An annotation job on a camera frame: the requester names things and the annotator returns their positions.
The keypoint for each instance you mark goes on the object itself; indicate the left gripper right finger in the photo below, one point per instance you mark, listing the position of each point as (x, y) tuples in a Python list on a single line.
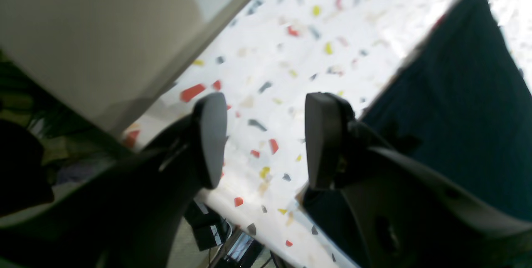
[(408, 215)]

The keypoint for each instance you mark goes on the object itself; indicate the black t-shirt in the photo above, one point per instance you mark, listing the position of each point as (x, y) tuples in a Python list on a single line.
[(458, 105)]

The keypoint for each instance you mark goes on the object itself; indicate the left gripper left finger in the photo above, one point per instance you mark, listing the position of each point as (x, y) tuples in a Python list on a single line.
[(128, 215)]

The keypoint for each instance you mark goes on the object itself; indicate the terrazzo patterned tablecloth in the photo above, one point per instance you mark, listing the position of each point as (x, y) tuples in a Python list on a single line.
[(265, 62)]

